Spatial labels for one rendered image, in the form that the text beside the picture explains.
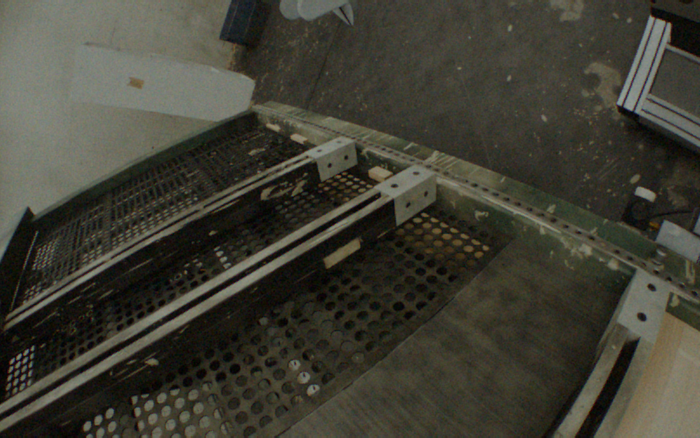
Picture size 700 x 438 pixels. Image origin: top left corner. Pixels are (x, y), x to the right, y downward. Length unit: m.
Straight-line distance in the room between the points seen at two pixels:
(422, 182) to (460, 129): 1.13
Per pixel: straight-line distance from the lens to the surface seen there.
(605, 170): 1.51
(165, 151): 1.45
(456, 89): 1.85
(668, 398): 0.54
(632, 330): 0.48
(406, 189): 0.63
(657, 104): 1.36
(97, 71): 3.82
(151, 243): 0.75
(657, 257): 0.62
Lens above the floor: 1.49
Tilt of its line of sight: 42 degrees down
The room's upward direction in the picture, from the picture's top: 88 degrees counter-clockwise
